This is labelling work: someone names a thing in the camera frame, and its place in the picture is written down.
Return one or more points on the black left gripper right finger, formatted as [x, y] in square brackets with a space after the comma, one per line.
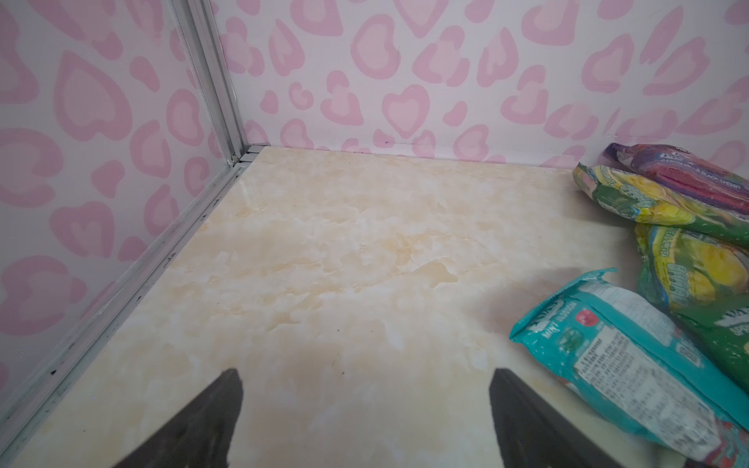
[530, 433]

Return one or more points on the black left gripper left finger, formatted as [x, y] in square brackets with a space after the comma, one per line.
[200, 434]

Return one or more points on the teal mint candy bag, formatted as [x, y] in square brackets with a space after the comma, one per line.
[633, 365]

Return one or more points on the green Fox's spring tea bag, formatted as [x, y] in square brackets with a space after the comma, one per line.
[720, 329]

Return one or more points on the green yellow candy bag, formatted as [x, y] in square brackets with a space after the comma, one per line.
[681, 268]
[637, 198]

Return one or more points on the purple candy bag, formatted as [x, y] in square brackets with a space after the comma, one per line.
[679, 170]

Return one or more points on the aluminium corner frame post left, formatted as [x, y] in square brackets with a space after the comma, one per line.
[199, 30]

